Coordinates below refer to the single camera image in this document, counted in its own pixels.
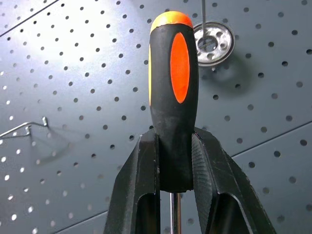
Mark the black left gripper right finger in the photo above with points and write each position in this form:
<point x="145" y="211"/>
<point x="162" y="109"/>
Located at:
<point x="219" y="175"/>

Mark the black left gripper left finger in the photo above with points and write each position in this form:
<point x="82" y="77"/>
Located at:
<point x="143" y="165"/>

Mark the black and orange screwdriver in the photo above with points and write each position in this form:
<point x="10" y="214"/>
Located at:
<point x="168" y="117"/>

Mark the grey metal pegboard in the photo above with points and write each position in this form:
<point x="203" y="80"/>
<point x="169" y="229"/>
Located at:
<point x="85" y="61"/>

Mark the perforated metal tool holder disc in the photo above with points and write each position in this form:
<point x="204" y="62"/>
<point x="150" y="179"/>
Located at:
<point x="223" y="46"/>

